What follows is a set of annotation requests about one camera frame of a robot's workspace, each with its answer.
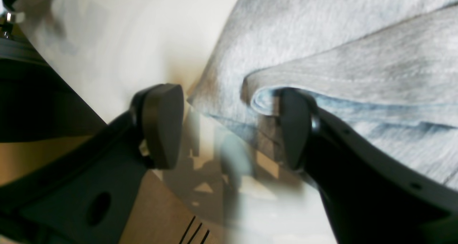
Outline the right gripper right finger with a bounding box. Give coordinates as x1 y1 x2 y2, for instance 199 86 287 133
279 88 458 244

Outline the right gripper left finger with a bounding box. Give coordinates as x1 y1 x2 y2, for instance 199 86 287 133
1 84 184 244

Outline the grey T-shirt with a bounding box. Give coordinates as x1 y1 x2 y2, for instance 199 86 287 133
188 0 458 190

